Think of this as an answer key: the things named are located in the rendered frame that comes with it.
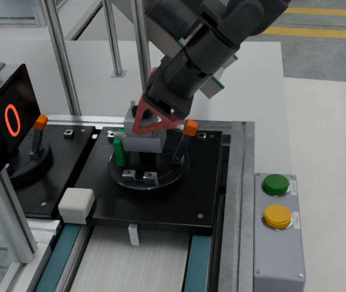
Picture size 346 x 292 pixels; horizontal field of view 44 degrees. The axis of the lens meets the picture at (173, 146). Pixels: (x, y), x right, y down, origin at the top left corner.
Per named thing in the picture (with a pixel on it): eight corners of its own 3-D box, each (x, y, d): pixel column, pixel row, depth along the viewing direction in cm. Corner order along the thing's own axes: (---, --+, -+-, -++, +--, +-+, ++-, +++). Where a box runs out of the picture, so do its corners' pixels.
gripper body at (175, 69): (144, 97, 59) (176, 61, 54) (158, 61, 66) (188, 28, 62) (180, 123, 61) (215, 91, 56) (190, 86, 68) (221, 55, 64)
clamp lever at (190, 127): (184, 155, 72) (199, 121, 68) (182, 163, 71) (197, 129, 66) (164, 148, 72) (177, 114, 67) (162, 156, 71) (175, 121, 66)
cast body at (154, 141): (166, 137, 72) (164, 102, 68) (161, 153, 69) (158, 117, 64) (118, 134, 73) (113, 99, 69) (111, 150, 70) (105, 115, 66)
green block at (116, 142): (125, 161, 73) (121, 138, 70) (124, 166, 72) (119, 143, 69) (118, 161, 73) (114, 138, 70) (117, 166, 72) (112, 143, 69)
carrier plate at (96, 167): (223, 138, 83) (223, 130, 81) (212, 236, 64) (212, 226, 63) (104, 134, 87) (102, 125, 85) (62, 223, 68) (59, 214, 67)
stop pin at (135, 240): (141, 240, 68) (138, 223, 65) (139, 246, 67) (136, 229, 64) (132, 239, 68) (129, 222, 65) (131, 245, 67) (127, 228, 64)
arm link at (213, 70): (243, 51, 54) (247, 35, 59) (202, 14, 53) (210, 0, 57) (208, 85, 58) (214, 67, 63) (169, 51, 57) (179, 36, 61)
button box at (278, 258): (292, 198, 76) (296, 172, 72) (301, 305, 60) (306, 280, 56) (252, 196, 77) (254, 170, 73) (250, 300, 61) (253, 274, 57)
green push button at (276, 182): (287, 182, 72) (288, 174, 71) (288, 199, 69) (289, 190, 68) (262, 181, 73) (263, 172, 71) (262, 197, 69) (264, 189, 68)
